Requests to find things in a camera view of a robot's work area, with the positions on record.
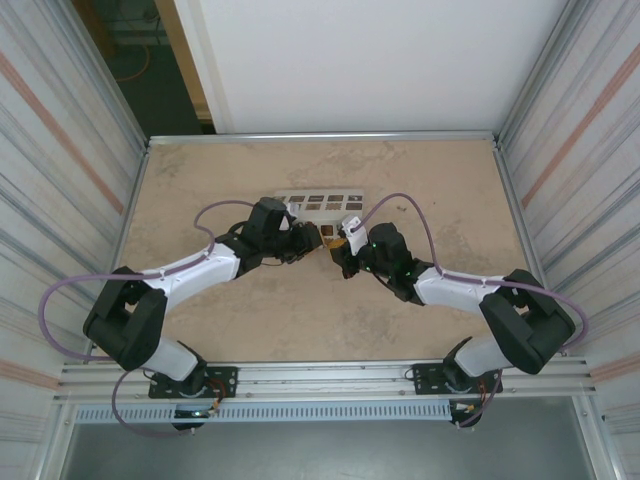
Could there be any white box with brown tiles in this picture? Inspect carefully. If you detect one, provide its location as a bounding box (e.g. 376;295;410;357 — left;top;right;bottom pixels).
274;188;367;237

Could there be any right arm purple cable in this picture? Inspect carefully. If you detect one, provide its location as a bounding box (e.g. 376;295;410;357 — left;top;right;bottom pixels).
357;193;590;351

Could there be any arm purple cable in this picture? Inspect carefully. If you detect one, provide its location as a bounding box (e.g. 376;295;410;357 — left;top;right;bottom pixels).
357;193;590;351
39;199;261;439

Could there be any aluminium frame cross rail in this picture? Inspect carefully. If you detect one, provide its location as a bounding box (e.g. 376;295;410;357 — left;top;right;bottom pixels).
147;130;501;148

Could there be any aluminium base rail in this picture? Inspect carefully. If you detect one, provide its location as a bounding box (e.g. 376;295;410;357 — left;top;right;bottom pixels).
54;355;599;402

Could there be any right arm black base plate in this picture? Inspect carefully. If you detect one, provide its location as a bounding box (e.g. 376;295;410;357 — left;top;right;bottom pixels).
409;362;503;396

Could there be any aluminium frame side rail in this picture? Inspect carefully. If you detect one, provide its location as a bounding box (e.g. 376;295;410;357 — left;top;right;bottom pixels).
492;139;569;357
89;142;152;361

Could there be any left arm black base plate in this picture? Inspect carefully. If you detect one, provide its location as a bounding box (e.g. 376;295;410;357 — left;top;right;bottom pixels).
148;365;239;400

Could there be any slotted grey cable duct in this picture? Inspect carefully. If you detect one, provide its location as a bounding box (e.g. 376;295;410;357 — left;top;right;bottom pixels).
74;399;454;424

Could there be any wooden door frame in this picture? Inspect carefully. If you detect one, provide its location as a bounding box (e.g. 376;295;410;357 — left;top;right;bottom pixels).
154;0;217;124

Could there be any orange cable on floor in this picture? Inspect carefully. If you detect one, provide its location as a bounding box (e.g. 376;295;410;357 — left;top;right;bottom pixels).
117;44;155;84

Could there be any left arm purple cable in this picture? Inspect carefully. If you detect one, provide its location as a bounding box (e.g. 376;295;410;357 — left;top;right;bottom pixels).
39;199;261;439

